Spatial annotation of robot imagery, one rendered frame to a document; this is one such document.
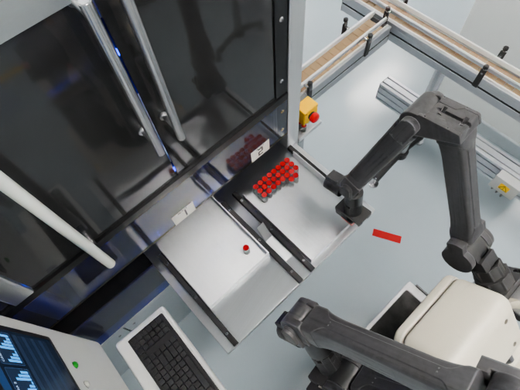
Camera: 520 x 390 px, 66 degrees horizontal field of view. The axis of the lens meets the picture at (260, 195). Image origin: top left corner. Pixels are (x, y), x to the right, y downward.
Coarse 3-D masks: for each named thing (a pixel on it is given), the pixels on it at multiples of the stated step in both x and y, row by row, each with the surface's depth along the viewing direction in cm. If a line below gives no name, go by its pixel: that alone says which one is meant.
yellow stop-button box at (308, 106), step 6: (300, 96) 148; (306, 96) 148; (300, 102) 146; (306, 102) 146; (312, 102) 146; (300, 108) 145; (306, 108) 145; (312, 108) 145; (300, 114) 146; (306, 114) 145; (300, 120) 149; (306, 120) 148
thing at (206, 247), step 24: (192, 216) 145; (216, 216) 144; (168, 240) 141; (192, 240) 141; (216, 240) 140; (240, 240) 140; (192, 264) 137; (216, 264) 136; (240, 264) 136; (216, 288) 133
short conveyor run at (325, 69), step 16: (368, 16) 173; (352, 32) 175; (368, 32) 169; (384, 32) 174; (336, 48) 171; (352, 48) 171; (368, 48) 171; (304, 64) 163; (320, 64) 167; (336, 64) 167; (352, 64) 173; (304, 80) 159; (320, 80) 163; (336, 80) 172
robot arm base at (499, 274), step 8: (496, 264) 95; (504, 264) 98; (472, 272) 100; (480, 272) 96; (488, 272) 95; (496, 272) 95; (504, 272) 96; (512, 272) 99; (480, 280) 97; (488, 280) 96; (496, 280) 96; (504, 280) 95; (512, 280) 96; (488, 288) 96; (496, 288) 96; (504, 288) 95; (512, 288) 95
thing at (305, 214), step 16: (304, 160) 149; (304, 176) 150; (320, 176) 147; (288, 192) 147; (304, 192) 147; (320, 192) 146; (256, 208) 142; (272, 208) 145; (288, 208) 144; (304, 208) 144; (320, 208) 144; (272, 224) 140; (288, 224) 142; (304, 224) 141; (320, 224) 141; (336, 224) 141; (288, 240) 138; (304, 240) 139; (320, 240) 138; (304, 256) 136
